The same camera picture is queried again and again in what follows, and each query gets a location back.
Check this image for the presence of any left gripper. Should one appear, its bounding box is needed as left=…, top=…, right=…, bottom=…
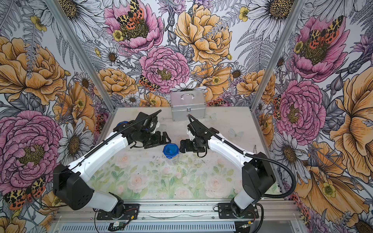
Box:
left=135, top=129, right=170, bottom=149

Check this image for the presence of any blue lid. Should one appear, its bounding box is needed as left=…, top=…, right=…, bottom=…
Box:
left=163, top=143, right=179, bottom=159
left=117, top=121, right=126, bottom=127

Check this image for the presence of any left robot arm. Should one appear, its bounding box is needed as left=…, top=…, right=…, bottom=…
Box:
left=52, top=111, right=171, bottom=218

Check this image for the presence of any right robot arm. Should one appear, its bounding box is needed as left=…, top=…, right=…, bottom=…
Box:
left=179, top=119, right=276, bottom=217

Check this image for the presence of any silver metal first-aid case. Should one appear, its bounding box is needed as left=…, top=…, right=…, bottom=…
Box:
left=170, top=90, right=206, bottom=121

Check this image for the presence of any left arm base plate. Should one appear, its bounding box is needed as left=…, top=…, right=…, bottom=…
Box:
left=96, top=203, right=140, bottom=220

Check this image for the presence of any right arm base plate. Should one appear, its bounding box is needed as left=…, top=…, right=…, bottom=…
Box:
left=213, top=202, right=259, bottom=220

